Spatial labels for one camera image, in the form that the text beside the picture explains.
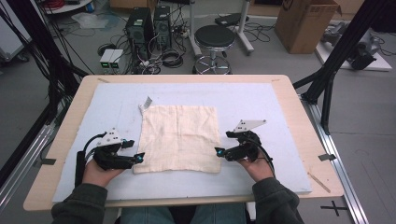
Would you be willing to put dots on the grey machine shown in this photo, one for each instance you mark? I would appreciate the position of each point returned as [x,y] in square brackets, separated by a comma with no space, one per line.
[364,54]

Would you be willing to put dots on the black flat device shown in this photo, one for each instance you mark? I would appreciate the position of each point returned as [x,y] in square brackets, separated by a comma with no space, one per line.
[230,19]

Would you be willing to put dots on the brown cardboard box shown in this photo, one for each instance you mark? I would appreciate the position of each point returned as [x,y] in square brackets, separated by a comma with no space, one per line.
[303,28]

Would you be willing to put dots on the person's right hand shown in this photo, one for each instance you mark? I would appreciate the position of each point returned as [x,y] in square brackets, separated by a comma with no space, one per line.
[260,171]

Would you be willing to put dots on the person's left leg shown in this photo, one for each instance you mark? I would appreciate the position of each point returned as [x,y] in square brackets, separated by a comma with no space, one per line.
[143,216]

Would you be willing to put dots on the person's leg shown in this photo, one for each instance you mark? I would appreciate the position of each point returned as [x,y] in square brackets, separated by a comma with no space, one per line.
[143,216]
[221,214]

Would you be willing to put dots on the person's right leg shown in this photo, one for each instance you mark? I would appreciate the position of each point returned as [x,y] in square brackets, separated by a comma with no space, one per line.
[221,214]

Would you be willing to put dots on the grey tape piece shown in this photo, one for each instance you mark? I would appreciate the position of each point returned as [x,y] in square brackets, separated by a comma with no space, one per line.
[327,157]
[48,161]

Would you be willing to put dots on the person's left hand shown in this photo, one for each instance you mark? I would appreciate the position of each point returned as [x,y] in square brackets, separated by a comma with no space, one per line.
[96,177]

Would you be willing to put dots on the large black computer tower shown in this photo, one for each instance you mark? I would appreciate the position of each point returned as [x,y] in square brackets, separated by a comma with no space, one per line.
[138,31]

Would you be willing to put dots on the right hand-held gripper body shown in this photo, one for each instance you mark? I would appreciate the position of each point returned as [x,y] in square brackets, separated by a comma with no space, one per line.
[246,151]

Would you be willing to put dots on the black round stool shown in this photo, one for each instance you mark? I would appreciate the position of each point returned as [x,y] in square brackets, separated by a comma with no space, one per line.
[214,35]

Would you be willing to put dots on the black metal frame stand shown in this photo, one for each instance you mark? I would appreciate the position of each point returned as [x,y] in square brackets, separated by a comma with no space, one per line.
[342,46]

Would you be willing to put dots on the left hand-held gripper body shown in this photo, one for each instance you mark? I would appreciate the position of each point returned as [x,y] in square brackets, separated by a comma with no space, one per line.
[109,158]

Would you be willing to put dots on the aluminium rail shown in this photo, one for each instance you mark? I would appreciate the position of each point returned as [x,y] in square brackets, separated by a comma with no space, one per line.
[28,158]
[336,161]

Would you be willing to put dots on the clear plastic sheet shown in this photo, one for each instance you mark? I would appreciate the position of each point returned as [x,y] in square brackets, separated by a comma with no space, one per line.
[90,21]

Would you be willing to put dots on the white platform board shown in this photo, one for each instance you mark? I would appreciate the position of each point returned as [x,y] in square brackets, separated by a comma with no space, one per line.
[381,63]

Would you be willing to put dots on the thin wooden strip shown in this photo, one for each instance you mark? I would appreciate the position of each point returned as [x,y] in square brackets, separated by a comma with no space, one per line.
[319,182]

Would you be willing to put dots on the round white table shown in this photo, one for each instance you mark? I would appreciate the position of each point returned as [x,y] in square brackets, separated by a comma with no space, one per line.
[68,6]

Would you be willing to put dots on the black tape cross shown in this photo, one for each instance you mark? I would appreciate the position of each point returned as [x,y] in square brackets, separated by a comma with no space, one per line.
[334,207]

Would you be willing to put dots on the white foam mat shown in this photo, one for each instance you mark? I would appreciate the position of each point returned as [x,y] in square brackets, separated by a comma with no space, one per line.
[118,105]

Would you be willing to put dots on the white desk leg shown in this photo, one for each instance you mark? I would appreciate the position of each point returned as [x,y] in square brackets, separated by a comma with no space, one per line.
[192,28]
[243,28]

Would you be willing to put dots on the cream cloth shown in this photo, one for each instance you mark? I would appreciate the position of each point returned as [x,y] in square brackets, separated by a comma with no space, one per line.
[179,140]

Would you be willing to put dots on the slim black computer tower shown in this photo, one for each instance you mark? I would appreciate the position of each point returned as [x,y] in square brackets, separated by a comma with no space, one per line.
[162,26]

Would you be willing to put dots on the white cabinet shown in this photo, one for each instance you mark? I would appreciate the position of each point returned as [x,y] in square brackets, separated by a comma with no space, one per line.
[11,40]

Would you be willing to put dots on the white power supply box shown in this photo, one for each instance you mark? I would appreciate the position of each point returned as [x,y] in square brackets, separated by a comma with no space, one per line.
[106,57]
[116,57]

